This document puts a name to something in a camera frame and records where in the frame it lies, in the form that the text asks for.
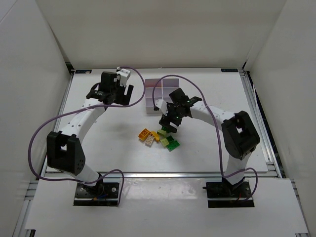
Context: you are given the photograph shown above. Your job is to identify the dark green square lego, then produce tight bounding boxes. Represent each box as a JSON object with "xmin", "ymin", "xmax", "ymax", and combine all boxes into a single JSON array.
[{"xmin": 161, "ymin": 126, "xmax": 170, "ymax": 133}]

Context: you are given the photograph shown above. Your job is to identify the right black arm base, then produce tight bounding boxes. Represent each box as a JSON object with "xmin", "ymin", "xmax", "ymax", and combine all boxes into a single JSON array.
[{"xmin": 203, "ymin": 180, "xmax": 255, "ymax": 208}]

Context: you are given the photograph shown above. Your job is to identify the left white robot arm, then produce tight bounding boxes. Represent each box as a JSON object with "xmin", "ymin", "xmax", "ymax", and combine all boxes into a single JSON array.
[{"xmin": 46, "ymin": 69, "xmax": 133, "ymax": 191}]

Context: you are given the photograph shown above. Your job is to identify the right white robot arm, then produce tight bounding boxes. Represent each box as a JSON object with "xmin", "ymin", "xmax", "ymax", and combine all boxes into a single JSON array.
[{"xmin": 154, "ymin": 88, "xmax": 260, "ymax": 191}]

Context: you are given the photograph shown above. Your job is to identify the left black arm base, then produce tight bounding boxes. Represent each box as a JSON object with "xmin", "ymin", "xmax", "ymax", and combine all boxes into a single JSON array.
[{"xmin": 73, "ymin": 182, "xmax": 120, "ymax": 206}]

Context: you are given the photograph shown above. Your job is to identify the dark green small lego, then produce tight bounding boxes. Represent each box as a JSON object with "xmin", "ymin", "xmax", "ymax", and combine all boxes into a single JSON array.
[{"xmin": 166, "ymin": 136, "xmax": 174, "ymax": 144}]

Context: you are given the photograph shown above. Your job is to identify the light green curved lego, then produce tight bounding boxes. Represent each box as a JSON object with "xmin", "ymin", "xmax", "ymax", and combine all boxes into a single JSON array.
[{"xmin": 157, "ymin": 129, "xmax": 167, "ymax": 137}]

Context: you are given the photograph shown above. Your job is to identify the light green lego brick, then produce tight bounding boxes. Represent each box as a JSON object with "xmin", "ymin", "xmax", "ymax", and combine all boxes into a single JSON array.
[{"xmin": 160, "ymin": 138, "xmax": 169, "ymax": 147}]

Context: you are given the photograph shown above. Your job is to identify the yellow curved lego brick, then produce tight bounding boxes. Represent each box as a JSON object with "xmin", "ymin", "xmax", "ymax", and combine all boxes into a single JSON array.
[{"xmin": 151, "ymin": 131, "xmax": 160, "ymax": 142}]

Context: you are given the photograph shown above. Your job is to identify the green flat lego plate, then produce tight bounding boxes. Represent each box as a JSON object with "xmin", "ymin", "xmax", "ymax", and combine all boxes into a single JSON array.
[{"xmin": 166, "ymin": 140, "xmax": 180, "ymax": 152}]

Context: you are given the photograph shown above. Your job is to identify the left white divided container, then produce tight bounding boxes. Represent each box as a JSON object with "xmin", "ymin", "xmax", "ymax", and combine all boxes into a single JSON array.
[{"xmin": 145, "ymin": 79, "xmax": 162, "ymax": 114}]

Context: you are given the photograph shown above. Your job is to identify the white divided container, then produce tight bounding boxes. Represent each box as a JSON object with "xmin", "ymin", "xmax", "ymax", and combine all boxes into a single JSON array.
[
  {"xmin": 145, "ymin": 79, "xmax": 162, "ymax": 114},
  {"xmin": 162, "ymin": 78, "xmax": 180, "ymax": 99}
]

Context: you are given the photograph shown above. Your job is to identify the cream lego brick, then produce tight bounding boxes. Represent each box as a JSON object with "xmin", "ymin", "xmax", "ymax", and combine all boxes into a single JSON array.
[{"xmin": 145, "ymin": 135, "xmax": 154, "ymax": 147}]

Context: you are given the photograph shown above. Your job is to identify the orange lego brick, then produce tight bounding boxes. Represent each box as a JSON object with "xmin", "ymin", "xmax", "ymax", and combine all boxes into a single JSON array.
[{"xmin": 138, "ymin": 128, "xmax": 151, "ymax": 141}]

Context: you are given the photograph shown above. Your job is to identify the right white divided container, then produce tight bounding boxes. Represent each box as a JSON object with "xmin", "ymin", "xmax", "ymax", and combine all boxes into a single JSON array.
[{"xmin": 162, "ymin": 78, "xmax": 180, "ymax": 99}]

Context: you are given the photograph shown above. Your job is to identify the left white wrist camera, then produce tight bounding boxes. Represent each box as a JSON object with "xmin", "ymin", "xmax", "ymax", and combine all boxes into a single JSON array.
[{"xmin": 116, "ymin": 67, "xmax": 131, "ymax": 87}]

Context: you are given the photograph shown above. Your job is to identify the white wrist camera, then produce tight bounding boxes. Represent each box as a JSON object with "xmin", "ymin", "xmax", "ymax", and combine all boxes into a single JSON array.
[
  {"xmin": 116, "ymin": 67, "xmax": 131, "ymax": 87},
  {"xmin": 154, "ymin": 99, "xmax": 168, "ymax": 116}
]

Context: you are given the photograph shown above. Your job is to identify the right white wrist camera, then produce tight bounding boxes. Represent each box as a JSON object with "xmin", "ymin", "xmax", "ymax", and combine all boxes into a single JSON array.
[{"xmin": 154, "ymin": 99, "xmax": 168, "ymax": 116}]

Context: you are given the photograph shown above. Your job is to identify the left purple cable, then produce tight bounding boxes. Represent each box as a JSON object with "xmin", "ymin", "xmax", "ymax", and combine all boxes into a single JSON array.
[{"xmin": 27, "ymin": 66, "xmax": 146, "ymax": 205}]

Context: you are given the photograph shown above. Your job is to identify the purple cable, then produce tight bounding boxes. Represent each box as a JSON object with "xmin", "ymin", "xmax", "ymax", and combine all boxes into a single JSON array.
[
  {"xmin": 27, "ymin": 66, "xmax": 146, "ymax": 205},
  {"xmin": 152, "ymin": 75, "xmax": 259, "ymax": 201}
]

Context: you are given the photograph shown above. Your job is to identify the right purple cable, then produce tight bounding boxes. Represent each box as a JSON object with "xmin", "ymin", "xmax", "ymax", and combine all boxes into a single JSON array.
[{"xmin": 152, "ymin": 75, "xmax": 259, "ymax": 201}]

